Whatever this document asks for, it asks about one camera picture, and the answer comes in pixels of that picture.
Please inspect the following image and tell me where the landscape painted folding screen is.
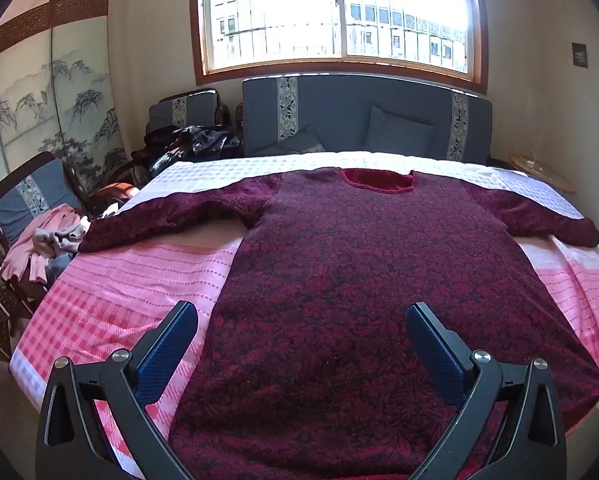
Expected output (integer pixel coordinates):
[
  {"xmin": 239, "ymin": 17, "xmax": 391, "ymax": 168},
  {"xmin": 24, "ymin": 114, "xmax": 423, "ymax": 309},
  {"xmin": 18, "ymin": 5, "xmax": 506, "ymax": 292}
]
[{"xmin": 0, "ymin": 0, "xmax": 130, "ymax": 241}]

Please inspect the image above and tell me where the grey cushioned wooden armchair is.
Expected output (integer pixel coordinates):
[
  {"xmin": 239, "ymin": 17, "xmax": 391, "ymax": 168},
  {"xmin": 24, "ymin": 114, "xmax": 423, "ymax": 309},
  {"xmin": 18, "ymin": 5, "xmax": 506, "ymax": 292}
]
[
  {"xmin": 0, "ymin": 151, "xmax": 95, "ymax": 376},
  {"xmin": 132, "ymin": 89, "xmax": 243, "ymax": 181}
]

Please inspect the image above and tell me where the grey blue sofa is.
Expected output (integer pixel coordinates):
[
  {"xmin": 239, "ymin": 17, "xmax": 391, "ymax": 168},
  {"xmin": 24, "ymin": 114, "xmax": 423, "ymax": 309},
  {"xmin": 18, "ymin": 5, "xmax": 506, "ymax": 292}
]
[{"xmin": 236, "ymin": 74, "xmax": 494, "ymax": 166}]

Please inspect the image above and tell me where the orange cloth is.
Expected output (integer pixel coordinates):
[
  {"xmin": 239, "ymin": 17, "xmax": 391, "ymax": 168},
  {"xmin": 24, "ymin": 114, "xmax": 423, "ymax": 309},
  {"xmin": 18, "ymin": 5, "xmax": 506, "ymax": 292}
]
[{"xmin": 97, "ymin": 182, "xmax": 143, "ymax": 216}]

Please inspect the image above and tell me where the pink white checked blanket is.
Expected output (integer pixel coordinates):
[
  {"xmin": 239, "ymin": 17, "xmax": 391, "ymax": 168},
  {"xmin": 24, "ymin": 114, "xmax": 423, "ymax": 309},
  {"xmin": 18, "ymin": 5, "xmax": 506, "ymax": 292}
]
[{"xmin": 10, "ymin": 151, "xmax": 599, "ymax": 480}]

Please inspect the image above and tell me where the dark shiny cloth heap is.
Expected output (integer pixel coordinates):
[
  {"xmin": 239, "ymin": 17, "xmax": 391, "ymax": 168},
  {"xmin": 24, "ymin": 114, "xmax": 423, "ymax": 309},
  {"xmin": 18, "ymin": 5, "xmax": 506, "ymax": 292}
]
[{"xmin": 144, "ymin": 125, "xmax": 244, "ymax": 178}]

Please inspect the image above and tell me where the dark red patterned sweater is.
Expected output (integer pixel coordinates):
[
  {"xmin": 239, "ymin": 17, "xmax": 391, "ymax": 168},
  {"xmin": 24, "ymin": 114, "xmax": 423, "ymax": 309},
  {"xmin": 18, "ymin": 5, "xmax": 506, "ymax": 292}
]
[{"xmin": 80, "ymin": 166, "xmax": 599, "ymax": 480}]

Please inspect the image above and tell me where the wooden framed window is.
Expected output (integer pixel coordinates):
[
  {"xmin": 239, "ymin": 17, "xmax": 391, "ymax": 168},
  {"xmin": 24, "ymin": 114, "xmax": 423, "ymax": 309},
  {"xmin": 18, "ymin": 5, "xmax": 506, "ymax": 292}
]
[{"xmin": 190, "ymin": 0, "xmax": 489, "ymax": 95}]

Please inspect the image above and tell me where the large grey blue cushion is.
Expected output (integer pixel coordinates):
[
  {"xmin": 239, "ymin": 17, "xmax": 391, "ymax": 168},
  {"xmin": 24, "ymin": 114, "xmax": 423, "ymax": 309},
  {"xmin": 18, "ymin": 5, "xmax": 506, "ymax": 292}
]
[{"xmin": 363, "ymin": 106, "xmax": 434, "ymax": 157}]

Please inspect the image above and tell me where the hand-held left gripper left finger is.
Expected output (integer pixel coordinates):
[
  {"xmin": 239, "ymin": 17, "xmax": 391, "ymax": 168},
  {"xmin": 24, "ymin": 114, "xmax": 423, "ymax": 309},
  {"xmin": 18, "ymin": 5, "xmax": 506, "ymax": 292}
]
[{"xmin": 36, "ymin": 301, "xmax": 199, "ymax": 480}]

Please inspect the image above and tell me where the small grey blue cushion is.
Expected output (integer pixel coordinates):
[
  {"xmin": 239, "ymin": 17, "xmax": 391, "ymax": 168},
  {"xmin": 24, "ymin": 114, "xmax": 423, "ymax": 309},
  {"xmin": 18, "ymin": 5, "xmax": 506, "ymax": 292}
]
[{"xmin": 254, "ymin": 125, "xmax": 326, "ymax": 157}]

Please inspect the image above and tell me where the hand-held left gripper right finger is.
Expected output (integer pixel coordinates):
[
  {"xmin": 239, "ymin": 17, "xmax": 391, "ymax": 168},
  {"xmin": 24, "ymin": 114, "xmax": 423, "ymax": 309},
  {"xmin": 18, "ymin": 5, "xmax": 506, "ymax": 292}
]
[{"xmin": 405, "ymin": 302, "xmax": 567, "ymax": 480}]

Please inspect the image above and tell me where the pile of pink clothes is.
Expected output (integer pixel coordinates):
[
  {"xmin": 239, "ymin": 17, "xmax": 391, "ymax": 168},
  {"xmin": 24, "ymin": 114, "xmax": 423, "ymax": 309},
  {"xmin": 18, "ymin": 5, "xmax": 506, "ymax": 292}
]
[{"xmin": 0, "ymin": 204, "xmax": 90, "ymax": 293}]

